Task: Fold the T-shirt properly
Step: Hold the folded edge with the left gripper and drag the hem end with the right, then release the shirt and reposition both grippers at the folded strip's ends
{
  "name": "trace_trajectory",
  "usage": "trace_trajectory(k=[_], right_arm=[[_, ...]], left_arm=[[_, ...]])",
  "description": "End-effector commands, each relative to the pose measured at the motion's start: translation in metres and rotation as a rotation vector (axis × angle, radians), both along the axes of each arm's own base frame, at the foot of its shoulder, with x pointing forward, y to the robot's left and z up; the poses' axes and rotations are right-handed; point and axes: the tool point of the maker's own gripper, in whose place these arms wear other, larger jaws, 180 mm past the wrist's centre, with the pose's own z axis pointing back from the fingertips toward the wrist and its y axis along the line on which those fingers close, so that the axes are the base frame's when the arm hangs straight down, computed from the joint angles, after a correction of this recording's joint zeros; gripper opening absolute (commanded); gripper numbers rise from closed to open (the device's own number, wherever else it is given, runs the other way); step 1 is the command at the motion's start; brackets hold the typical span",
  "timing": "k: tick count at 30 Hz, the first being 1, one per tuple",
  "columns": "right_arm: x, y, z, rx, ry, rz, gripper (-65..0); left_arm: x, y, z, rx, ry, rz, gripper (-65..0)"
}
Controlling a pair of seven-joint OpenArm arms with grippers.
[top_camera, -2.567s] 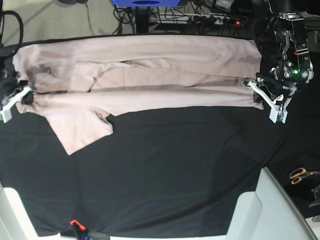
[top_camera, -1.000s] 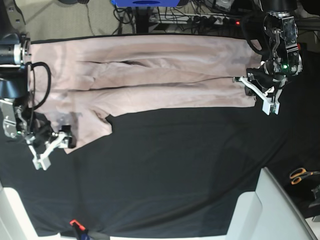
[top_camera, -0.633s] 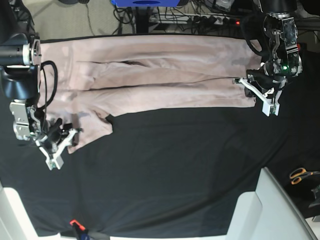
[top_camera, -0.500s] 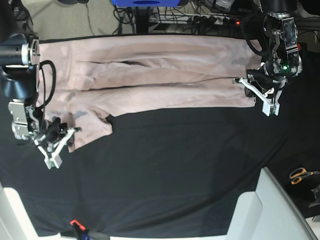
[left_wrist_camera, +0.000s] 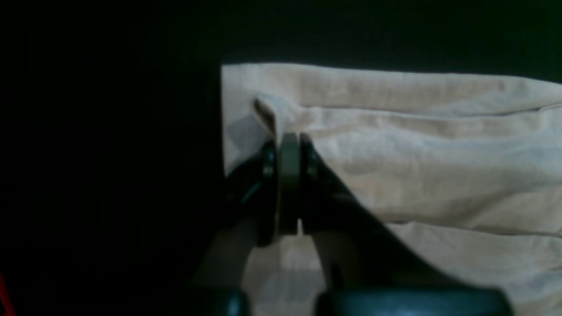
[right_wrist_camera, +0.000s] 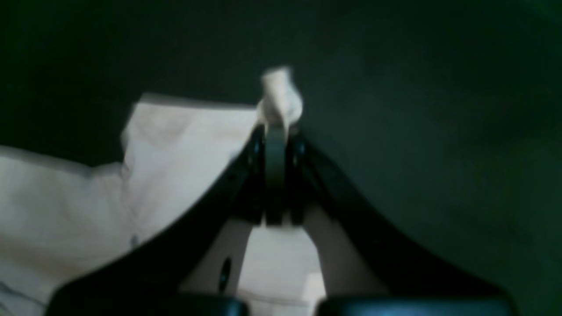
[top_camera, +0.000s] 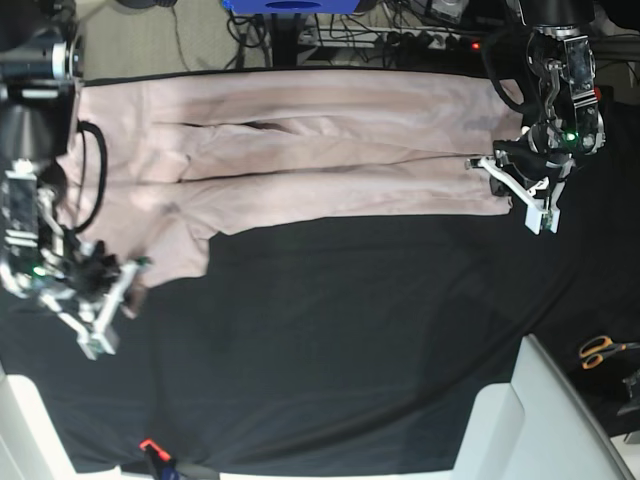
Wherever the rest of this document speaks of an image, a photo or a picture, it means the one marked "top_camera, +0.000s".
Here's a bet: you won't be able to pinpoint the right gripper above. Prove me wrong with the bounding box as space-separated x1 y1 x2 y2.
39 240 151 361

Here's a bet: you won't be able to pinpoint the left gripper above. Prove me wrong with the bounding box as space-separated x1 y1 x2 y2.
465 124 573 235

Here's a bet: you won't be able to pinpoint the pink T-shirt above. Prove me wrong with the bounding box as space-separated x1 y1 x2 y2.
61 70 522 289

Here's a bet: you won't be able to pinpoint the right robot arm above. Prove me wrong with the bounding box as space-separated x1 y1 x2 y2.
1 1 149 360

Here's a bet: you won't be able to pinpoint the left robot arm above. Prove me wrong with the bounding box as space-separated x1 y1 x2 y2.
467 1 606 234

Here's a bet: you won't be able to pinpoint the black table cloth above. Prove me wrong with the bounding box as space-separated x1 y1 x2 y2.
1 100 639 476

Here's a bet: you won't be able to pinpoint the white power strip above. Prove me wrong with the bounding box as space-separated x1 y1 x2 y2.
298 24 484 50

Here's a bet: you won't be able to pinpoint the blue plastic bin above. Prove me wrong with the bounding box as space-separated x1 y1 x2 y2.
221 0 360 15

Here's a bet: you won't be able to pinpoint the white base frame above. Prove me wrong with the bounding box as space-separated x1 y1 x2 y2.
451 335 634 480
1 372 123 480

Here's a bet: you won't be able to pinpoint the orange handled scissors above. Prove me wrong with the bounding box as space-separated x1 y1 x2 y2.
578 335 639 370

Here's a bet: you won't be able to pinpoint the black metal bracket right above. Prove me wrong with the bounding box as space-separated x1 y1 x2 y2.
617 370 640 416

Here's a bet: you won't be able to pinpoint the black table stand post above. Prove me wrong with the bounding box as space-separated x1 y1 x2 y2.
265 13 304 69

